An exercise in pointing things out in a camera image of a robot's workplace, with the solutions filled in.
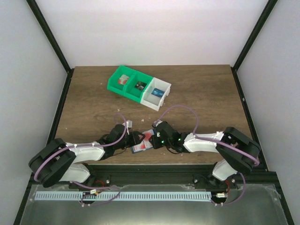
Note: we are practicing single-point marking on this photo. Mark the blue leather card holder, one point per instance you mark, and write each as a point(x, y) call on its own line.
point(144, 150)

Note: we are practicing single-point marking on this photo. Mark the white storage bin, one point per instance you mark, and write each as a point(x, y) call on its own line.
point(152, 101)

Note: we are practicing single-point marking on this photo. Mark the black frame post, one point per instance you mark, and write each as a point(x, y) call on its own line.
point(48, 33)
point(255, 32)

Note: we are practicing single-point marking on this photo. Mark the light blue slotted cable duct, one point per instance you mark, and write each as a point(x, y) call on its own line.
point(122, 196)

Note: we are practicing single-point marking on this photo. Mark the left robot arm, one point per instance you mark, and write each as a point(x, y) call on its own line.
point(60, 161)

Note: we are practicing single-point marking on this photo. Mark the left black frame post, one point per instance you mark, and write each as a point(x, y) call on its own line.
point(48, 33)

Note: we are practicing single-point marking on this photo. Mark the red white credit card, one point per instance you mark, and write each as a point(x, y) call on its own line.
point(148, 135)

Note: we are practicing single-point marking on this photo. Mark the green double storage bin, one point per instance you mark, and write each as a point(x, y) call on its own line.
point(128, 90)

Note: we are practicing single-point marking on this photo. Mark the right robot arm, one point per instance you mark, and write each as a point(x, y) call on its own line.
point(240, 153)

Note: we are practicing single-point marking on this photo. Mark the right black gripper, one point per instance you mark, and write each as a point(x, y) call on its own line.
point(155, 144)

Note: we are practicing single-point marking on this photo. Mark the right black frame post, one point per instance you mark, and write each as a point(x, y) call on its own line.
point(255, 32)

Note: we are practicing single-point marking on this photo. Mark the black card in bin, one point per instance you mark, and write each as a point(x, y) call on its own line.
point(140, 85)

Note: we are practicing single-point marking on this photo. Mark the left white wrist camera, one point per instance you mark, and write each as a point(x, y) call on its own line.
point(128, 125)

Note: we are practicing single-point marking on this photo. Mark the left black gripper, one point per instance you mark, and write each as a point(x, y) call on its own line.
point(135, 139)

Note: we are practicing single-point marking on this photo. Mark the black aluminium frame rail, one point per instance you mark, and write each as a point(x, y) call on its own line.
point(121, 175)

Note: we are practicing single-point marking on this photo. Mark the blue card in bin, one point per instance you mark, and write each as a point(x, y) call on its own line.
point(158, 93)

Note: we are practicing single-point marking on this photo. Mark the red white card in bin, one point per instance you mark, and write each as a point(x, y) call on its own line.
point(123, 79)

